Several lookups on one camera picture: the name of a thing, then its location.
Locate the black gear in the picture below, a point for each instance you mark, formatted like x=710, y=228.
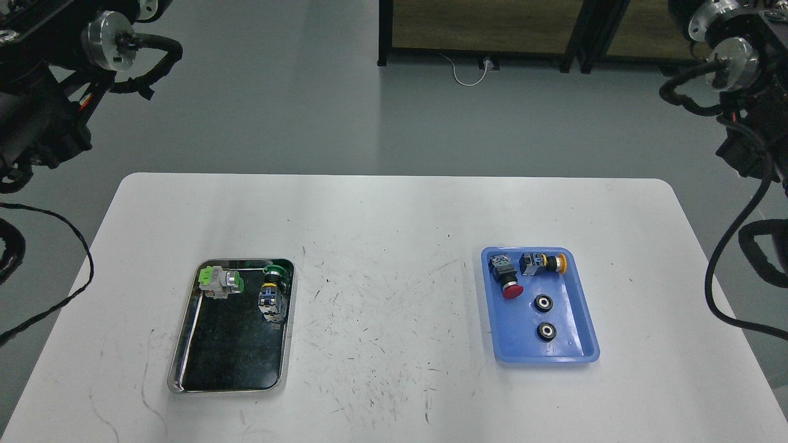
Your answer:
x=546, y=331
x=543, y=303

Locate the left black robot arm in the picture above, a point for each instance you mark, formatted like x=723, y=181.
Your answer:
x=58, y=60

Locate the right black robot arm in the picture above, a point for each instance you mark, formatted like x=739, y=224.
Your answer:
x=742, y=81

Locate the blue plastic tray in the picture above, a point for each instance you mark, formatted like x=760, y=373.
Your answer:
x=513, y=323

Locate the silver metal tray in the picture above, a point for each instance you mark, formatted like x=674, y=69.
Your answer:
x=224, y=345

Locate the red mushroom push button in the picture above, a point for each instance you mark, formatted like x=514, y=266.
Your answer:
x=505, y=274

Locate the wooden black-framed cabinet left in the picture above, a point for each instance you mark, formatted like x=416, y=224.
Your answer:
x=550, y=31

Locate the wooden black-framed cabinet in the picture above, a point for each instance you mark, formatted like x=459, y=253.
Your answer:
x=637, y=35
x=550, y=31

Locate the wooden black-framed cabinet right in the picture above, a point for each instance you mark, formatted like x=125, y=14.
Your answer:
x=637, y=35

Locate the yellow push button switch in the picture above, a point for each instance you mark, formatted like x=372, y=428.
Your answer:
x=533, y=264

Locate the green blue push button switch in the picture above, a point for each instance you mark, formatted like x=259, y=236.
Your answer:
x=273, y=294

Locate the green white push button switch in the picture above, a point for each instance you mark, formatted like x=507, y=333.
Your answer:
x=216, y=282

